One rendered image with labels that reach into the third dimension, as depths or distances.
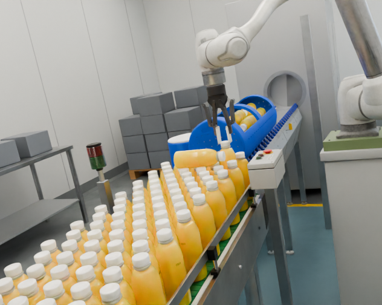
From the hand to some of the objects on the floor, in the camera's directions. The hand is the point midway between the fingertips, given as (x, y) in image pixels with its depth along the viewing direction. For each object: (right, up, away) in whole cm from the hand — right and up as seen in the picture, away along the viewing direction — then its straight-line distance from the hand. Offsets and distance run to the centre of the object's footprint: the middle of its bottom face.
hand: (223, 134), depth 161 cm
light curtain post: (+101, -69, +166) cm, 207 cm away
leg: (+85, -59, +230) cm, 252 cm away
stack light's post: (-30, -125, +26) cm, 131 cm away
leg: (+97, -57, +225) cm, 252 cm away
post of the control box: (+36, -114, +16) cm, 121 cm away
